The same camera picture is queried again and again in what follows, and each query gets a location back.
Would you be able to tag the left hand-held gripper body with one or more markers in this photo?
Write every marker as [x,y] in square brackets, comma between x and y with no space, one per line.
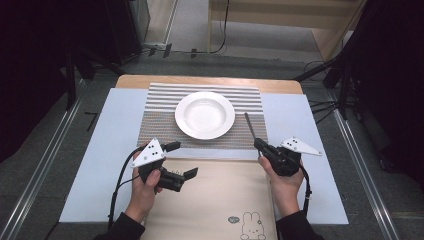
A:
[150,155]

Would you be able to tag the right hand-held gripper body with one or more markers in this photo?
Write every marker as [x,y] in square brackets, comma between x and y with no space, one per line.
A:
[283,160]

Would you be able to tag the silver fork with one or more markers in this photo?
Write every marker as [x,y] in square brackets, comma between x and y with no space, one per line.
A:
[249,125]

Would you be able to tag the beige tray with rabbit print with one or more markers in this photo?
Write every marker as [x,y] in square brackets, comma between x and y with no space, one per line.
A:
[216,200]

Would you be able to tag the white deep plate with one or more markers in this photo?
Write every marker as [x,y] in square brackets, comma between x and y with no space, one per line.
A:
[205,115]

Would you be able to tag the person's right hand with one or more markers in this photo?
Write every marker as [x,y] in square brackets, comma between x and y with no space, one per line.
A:
[285,193]

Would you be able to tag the person's left hand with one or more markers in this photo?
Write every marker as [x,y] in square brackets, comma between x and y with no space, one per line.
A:
[141,200]

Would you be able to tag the striped woven placemat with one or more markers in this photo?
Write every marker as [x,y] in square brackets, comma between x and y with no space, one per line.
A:
[156,126]

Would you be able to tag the white table sheet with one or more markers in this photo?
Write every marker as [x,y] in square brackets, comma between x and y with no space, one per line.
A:
[100,150]

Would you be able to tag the black tripod stand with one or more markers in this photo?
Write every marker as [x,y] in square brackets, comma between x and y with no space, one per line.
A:
[343,100]

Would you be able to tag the black metal stand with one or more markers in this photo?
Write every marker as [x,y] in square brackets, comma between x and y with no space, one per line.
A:
[70,93]

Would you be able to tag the light wooden shelf unit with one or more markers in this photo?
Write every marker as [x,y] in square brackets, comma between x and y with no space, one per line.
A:
[283,20]

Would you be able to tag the dark cabinet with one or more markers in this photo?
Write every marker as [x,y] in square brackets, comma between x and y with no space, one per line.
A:
[123,26]

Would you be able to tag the yellow floor tape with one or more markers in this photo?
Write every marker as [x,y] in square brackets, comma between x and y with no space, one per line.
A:
[408,215]

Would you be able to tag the black curtain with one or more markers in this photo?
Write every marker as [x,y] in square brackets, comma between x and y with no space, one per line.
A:
[393,66]
[26,66]

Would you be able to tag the metal floor rail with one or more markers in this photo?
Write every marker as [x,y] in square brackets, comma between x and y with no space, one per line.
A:
[360,166]
[43,166]

